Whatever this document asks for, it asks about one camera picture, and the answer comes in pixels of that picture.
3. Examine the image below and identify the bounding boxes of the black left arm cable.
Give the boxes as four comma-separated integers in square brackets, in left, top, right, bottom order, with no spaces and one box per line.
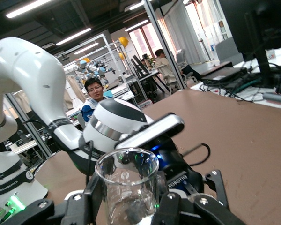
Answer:
[22,119,211,183]

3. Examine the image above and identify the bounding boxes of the seated person white shirt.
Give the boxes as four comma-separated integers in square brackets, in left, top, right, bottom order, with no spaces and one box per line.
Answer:
[154,48,178,83]

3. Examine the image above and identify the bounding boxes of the grey office chair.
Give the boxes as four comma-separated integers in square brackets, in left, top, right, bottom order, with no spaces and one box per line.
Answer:
[165,64,195,94]

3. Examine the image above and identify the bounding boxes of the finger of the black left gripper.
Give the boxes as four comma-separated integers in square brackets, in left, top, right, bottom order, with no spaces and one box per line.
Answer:
[205,169,231,210]

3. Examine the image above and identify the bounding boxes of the clear glass measuring beaker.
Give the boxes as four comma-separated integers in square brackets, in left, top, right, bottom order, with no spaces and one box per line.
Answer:
[94,147,160,225]

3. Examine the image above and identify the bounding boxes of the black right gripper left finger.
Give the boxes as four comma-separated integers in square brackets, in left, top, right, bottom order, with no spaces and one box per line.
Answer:
[0,173,106,225]

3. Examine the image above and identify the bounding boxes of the grey sofa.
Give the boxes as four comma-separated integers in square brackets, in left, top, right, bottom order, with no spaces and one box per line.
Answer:
[215,37,244,63]

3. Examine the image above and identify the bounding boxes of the brown table cover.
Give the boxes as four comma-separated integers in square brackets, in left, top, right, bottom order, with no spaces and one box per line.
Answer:
[35,88,281,225]

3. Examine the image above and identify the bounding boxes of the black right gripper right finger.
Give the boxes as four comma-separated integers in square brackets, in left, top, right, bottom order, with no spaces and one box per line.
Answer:
[153,190,248,225]

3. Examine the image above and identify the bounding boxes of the man with glasses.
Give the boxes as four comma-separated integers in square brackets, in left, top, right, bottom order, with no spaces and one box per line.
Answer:
[81,77,113,122]

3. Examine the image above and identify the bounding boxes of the ceiling light tube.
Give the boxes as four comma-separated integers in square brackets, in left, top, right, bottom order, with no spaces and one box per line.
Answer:
[74,42,99,55]
[124,19,149,32]
[6,0,52,19]
[56,28,92,46]
[128,0,146,10]

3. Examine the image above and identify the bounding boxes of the black computer monitor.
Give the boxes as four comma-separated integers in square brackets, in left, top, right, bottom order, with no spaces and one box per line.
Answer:
[220,0,281,89]

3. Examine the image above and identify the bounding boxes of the white window curtain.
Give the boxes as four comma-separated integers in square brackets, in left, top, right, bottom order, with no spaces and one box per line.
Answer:
[163,2,207,64]

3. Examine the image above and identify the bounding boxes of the grey cylinder orange tip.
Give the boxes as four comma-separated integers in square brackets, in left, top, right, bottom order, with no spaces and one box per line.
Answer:
[262,92,281,105]

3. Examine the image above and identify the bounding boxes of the tangled desk cables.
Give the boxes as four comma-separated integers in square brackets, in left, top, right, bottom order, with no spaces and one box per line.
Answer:
[199,65,281,108]

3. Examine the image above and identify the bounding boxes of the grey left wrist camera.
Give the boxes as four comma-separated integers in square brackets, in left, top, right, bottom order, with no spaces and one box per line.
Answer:
[114,113,185,152]

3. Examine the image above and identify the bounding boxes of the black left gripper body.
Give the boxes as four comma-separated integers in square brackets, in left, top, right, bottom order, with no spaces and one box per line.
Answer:
[152,137,205,195]

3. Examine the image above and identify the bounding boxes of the aluminium frame post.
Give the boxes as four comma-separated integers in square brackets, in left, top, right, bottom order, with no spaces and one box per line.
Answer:
[6,93,52,160]

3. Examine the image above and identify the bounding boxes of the white shelving rack frame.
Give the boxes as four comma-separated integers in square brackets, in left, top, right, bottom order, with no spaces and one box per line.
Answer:
[58,34,141,106]

